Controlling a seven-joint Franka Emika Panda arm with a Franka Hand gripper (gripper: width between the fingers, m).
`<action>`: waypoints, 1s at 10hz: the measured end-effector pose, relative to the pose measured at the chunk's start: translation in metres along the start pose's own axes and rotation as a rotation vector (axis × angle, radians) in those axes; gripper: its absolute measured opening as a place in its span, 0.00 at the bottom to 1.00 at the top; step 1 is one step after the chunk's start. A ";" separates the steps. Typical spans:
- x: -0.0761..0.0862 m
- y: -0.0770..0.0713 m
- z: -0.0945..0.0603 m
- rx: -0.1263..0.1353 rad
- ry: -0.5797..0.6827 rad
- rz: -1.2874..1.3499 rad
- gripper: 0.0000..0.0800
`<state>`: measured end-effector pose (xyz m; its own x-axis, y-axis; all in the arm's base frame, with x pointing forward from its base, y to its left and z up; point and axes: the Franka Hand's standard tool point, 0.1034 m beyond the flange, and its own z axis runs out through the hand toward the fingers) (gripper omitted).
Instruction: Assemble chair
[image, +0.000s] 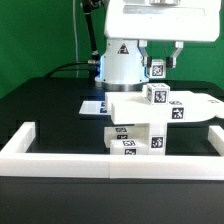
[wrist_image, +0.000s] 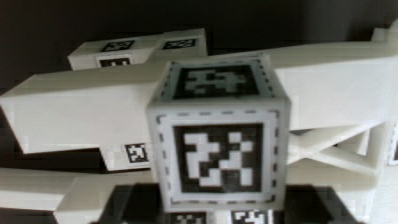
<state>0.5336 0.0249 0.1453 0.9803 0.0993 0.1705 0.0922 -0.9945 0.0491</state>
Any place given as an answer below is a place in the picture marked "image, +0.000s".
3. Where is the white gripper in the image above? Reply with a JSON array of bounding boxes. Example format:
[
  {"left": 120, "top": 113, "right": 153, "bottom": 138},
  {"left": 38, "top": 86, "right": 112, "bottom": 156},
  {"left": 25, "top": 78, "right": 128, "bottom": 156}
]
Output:
[{"left": 104, "top": 0, "right": 221, "bottom": 68}]

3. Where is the white tagged cube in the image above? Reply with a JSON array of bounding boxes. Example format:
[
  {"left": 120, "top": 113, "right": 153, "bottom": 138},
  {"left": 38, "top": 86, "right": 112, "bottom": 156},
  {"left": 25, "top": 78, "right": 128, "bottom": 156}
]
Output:
[
  {"left": 149, "top": 59, "right": 166, "bottom": 79},
  {"left": 146, "top": 83, "right": 170, "bottom": 105}
]

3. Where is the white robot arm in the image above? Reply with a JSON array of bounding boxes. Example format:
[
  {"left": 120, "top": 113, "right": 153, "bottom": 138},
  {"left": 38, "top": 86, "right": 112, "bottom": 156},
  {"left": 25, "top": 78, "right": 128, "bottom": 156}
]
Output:
[{"left": 95, "top": 0, "right": 222, "bottom": 91}]

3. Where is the white marker sheet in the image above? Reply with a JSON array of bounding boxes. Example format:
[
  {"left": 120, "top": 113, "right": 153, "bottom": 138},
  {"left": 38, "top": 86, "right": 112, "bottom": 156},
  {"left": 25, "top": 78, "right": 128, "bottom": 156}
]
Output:
[{"left": 79, "top": 101, "right": 107, "bottom": 115}]

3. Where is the black cable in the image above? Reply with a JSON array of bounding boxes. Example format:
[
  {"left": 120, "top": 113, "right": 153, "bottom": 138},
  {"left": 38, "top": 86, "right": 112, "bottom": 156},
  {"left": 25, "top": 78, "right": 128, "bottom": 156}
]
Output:
[{"left": 44, "top": 61, "right": 101, "bottom": 79}]

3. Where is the white cable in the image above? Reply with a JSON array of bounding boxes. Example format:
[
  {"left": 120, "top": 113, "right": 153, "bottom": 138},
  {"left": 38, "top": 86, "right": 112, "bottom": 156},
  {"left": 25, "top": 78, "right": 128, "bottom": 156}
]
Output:
[{"left": 72, "top": 0, "right": 80, "bottom": 79}]

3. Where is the white U-shaped fence frame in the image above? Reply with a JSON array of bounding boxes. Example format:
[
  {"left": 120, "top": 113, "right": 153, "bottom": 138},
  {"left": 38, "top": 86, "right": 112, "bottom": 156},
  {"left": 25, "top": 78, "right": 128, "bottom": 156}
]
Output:
[{"left": 0, "top": 122, "right": 224, "bottom": 180}]

